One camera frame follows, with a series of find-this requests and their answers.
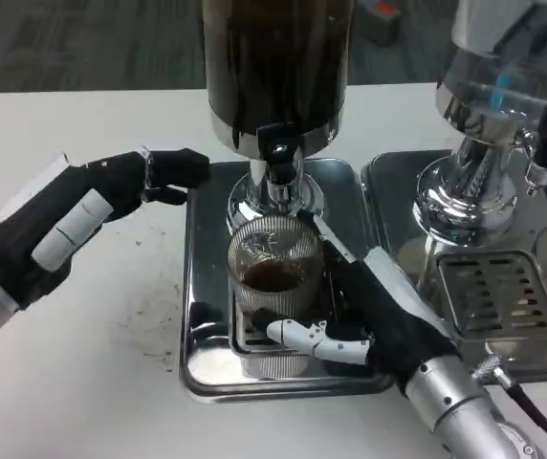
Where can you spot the black box with red label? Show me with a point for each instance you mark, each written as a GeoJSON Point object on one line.
{"type": "Point", "coordinates": [381, 28]}

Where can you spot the steel drip tray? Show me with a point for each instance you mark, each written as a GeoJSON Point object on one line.
{"type": "Point", "coordinates": [206, 239]}
{"type": "Point", "coordinates": [393, 201]}

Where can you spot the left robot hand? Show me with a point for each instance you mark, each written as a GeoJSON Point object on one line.
{"type": "Point", "coordinates": [39, 225]}

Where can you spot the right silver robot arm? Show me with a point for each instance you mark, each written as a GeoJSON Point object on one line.
{"type": "Point", "coordinates": [450, 397]}

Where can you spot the dark drink dispenser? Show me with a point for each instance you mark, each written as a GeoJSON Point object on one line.
{"type": "Point", "coordinates": [278, 72]}

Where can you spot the clear ribbed glass cup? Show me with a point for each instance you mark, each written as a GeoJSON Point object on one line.
{"type": "Point", "coordinates": [254, 301]}

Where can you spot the clear drink dispenser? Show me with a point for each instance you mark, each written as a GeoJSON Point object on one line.
{"type": "Point", "coordinates": [474, 105]}

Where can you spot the black dispenser tap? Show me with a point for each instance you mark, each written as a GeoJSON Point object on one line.
{"type": "Point", "coordinates": [278, 143]}

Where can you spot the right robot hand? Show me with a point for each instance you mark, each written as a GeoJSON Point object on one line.
{"type": "Point", "coordinates": [393, 315]}

